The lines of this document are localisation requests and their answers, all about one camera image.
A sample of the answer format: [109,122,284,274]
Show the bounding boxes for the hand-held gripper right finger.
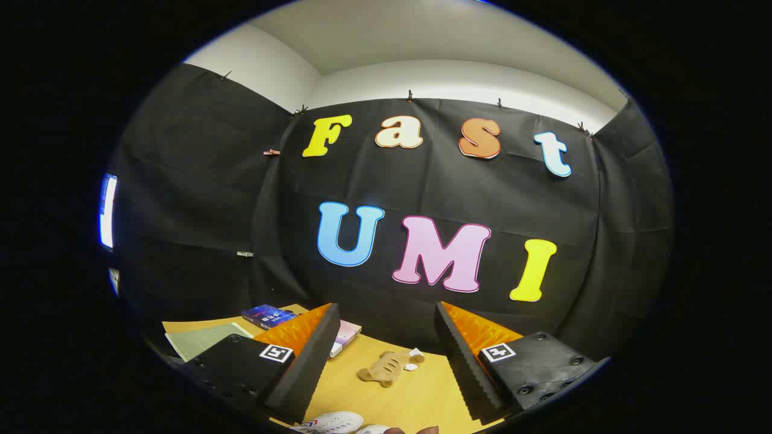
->
[434,301,611,423]

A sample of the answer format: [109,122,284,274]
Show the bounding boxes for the pink cover book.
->
[329,319,362,358]

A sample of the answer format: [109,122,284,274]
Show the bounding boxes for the dark blue book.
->
[241,304,299,330]

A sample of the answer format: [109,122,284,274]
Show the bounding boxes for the cream fabric storage box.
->
[164,322,254,362]

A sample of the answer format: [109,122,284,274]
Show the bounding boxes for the tan bread plush toy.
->
[358,348,426,388]

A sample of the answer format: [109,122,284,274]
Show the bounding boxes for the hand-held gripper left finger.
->
[181,303,341,424]

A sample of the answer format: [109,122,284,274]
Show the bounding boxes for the black backdrop cloth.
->
[112,63,673,362]

